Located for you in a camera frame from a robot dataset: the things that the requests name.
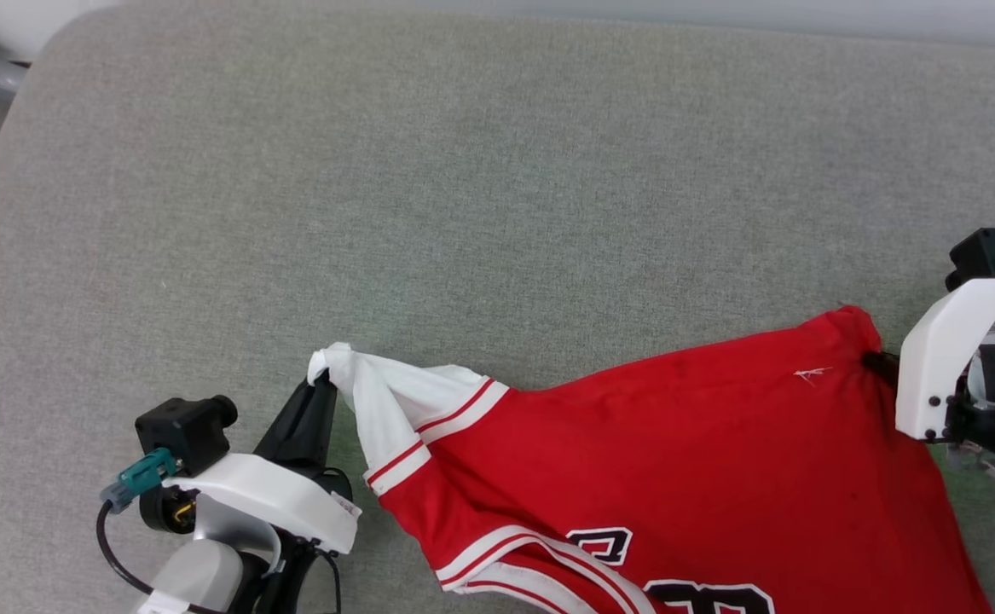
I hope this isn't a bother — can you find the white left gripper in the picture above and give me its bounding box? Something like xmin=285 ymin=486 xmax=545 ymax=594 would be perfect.
xmin=163 ymin=372 xmax=362 ymax=555

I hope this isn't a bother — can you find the red and white basketball jersey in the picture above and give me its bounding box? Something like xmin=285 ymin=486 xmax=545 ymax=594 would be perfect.
xmin=307 ymin=305 xmax=994 ymax=614

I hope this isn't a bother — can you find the teal left camera connector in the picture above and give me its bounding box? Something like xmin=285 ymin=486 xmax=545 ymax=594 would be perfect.
xmin=101 ymin=449 xmax=179 ymax=513

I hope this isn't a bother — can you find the thick black camera cable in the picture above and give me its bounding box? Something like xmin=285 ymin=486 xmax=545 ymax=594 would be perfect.
xmin=95 ymin=501 xmax=208 ymax=614

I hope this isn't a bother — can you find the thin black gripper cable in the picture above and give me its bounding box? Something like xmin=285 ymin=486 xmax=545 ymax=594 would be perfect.
xmin=318 ymin=550 xmax=344 ymax=614

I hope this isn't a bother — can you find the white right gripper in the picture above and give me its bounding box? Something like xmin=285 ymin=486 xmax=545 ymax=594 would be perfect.
xmin=861 ymin=277 xmax=995 ymax=491

